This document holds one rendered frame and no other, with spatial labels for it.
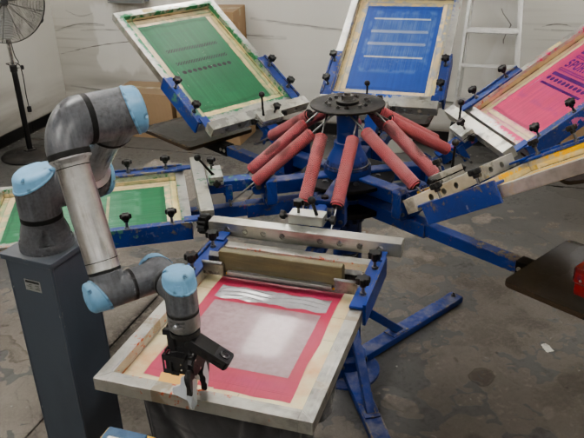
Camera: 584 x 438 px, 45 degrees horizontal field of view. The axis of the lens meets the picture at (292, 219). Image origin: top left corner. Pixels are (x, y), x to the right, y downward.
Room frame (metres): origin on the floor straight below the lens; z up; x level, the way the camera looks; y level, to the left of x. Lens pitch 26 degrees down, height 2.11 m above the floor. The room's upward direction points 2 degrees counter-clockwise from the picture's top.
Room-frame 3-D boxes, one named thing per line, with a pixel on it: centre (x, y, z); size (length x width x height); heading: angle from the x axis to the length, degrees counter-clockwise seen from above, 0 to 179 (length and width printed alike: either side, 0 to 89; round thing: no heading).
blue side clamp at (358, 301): (1.85, -0.23, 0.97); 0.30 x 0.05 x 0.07; 161
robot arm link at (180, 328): (1.37, 0.26, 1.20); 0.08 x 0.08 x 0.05
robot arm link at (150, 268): (1.45, 0.33, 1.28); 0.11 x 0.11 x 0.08; 34
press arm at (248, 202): (2.60, 0.37, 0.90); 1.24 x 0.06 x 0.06; 101
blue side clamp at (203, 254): (2.04, 0.30, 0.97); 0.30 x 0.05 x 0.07; 161
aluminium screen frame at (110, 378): (1.72, 0.11, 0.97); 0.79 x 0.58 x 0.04; 161
